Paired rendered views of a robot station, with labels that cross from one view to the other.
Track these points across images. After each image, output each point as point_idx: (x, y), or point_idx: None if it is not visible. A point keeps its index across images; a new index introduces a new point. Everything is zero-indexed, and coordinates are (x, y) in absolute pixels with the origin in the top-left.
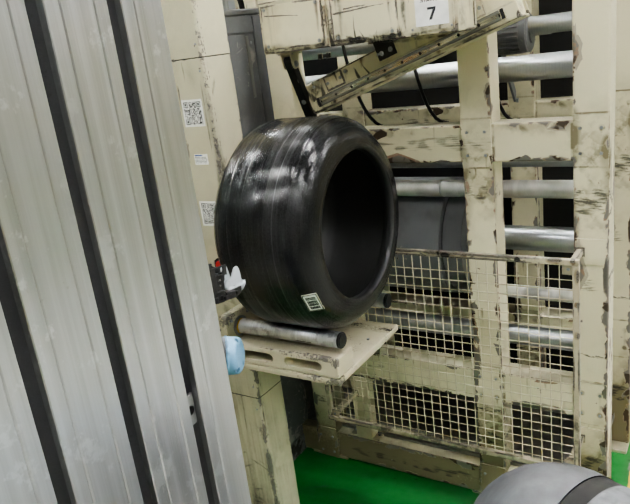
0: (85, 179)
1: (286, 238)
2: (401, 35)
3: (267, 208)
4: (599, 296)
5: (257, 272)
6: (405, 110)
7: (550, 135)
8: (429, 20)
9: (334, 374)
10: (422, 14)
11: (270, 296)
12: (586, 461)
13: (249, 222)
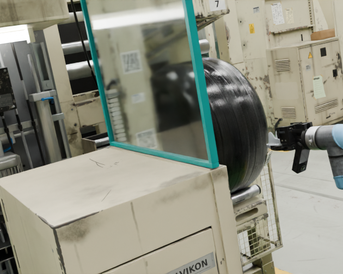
0: None
1: (263, 116)
2: (202, 16)
3: (248, 101)
4: None
5: (249, 146)
6: (76, 96)
7: None
8: (216, 7)
9: (265, 210)
10: (213, 4)
11: (250, 163)
12: (263, 249)
13: (241, 113)
